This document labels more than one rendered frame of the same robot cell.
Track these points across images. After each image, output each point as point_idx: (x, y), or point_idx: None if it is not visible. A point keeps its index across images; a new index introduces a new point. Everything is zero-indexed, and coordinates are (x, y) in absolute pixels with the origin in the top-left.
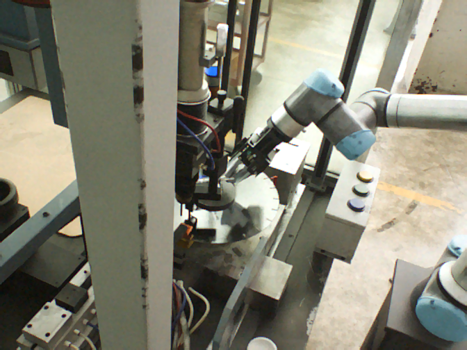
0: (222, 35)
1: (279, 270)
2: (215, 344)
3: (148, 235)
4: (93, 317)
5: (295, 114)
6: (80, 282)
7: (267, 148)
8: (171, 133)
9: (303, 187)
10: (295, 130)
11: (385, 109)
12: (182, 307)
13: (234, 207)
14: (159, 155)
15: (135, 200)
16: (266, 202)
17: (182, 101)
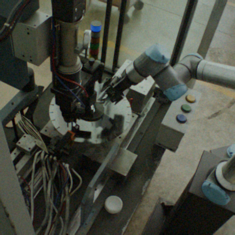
0: (86, 38)
1: (129, 157)
2: (82, 204)
3: (11, 217)
4: (19, 179)
5: (139, 70)
6: (12, 159)
7: (123, 87)
8: (16, 185)
9: (153, 99)
10: (139, 79)
11: (196, 70)
12: (66, 181)
13: (102, 120)
14: (10, 195)
15: (2, 210)
16: (123, 117)
17: (63, 72)
